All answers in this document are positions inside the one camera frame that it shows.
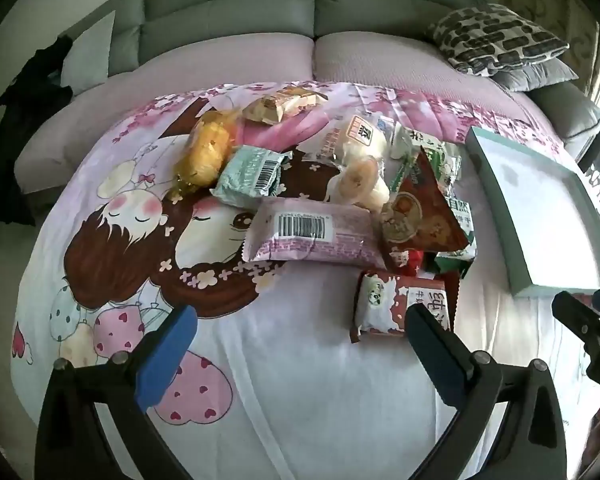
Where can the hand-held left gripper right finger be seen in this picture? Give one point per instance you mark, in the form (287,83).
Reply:
(430,345)

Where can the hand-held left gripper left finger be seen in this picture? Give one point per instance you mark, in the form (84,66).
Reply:
(165,355)

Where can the red and white milk packet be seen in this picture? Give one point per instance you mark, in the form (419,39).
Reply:
(385,300)

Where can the white tray with green rim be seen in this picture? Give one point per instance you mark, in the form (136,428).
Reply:
(540,200)

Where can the green and white cracker packet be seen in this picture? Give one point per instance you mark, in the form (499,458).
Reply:
(462,215)

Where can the red triangular snack packet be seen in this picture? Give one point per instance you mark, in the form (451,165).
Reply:
(420,210)

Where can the pink snack packet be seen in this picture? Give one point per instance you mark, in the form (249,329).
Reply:
(310,240)

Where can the pudding cup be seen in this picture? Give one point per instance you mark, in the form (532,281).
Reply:
(355,180)

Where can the mint green snack packet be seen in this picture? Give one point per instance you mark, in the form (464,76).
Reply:
(250,175)

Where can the white packet with green print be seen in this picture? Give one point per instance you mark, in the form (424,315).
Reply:
(420,142)

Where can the yellow cake packet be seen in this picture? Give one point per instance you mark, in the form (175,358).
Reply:
(207,150)

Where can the clear bun packet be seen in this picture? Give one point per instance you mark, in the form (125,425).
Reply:
(360,135)

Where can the beige orange snack packet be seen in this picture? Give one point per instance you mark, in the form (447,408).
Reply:
(280,104)

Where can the printed cartoon blanket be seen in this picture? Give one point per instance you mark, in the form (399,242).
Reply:
(280,410)

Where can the grey pillow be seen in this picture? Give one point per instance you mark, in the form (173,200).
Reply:
(535,75)

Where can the black cloth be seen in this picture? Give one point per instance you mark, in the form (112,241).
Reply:
(25,110)

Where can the black and white patterned pillow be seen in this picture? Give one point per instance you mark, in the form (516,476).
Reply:
(495,35)

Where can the pink sofa seat cover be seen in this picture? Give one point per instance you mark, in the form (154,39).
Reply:
(205,65)

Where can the light grey cushion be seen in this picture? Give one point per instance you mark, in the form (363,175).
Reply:
(87,57)

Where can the grey sofa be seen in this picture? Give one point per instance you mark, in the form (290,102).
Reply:
(230,15)

